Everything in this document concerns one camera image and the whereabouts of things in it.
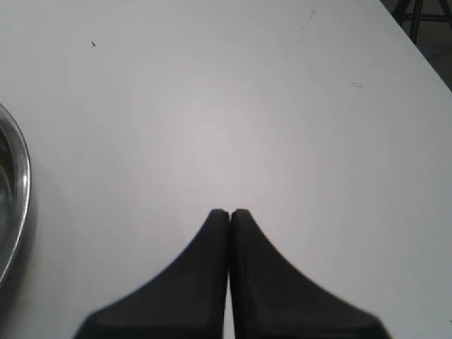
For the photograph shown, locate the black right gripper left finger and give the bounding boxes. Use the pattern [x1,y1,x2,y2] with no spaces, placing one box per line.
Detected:
[75,209,230,338]

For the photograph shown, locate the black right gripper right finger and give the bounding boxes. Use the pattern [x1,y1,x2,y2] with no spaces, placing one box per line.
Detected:
[230,209,390,338]

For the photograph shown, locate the black stand pole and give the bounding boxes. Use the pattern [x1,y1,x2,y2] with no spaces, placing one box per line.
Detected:
[382,1,451,88]

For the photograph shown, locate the round stainless steel dish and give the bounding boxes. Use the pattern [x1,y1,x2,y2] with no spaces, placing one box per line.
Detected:
[1,106,33,285]

